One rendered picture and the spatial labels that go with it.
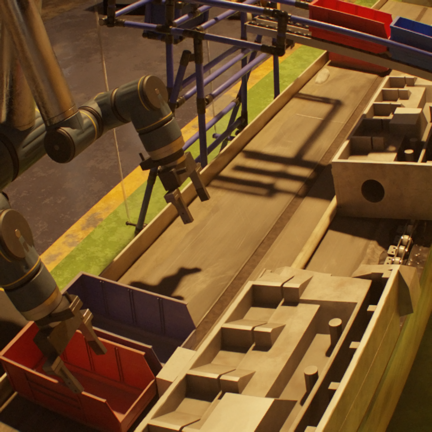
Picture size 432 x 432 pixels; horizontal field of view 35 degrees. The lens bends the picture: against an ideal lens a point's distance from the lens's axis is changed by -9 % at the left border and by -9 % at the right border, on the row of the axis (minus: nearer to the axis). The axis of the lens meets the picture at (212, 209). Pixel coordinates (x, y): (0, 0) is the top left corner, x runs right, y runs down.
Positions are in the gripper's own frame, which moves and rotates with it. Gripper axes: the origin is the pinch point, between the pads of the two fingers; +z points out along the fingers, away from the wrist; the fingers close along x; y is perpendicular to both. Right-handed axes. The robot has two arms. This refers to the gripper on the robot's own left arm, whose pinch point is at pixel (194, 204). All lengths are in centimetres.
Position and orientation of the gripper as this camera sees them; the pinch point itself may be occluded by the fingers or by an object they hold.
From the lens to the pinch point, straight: 205.4
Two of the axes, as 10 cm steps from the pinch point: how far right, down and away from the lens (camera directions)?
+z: 4.2, 8.5, 3.1
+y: 8.5, -2.4, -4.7
